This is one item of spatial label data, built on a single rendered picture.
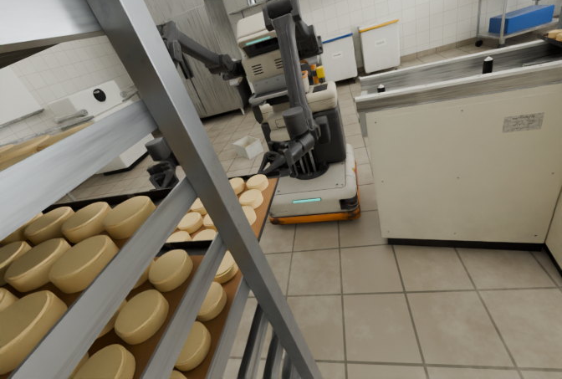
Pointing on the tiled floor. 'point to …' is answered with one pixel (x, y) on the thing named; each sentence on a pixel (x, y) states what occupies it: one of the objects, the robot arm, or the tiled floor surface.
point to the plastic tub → (248, 147)
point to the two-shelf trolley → (504, 14)
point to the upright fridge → (205, 2)
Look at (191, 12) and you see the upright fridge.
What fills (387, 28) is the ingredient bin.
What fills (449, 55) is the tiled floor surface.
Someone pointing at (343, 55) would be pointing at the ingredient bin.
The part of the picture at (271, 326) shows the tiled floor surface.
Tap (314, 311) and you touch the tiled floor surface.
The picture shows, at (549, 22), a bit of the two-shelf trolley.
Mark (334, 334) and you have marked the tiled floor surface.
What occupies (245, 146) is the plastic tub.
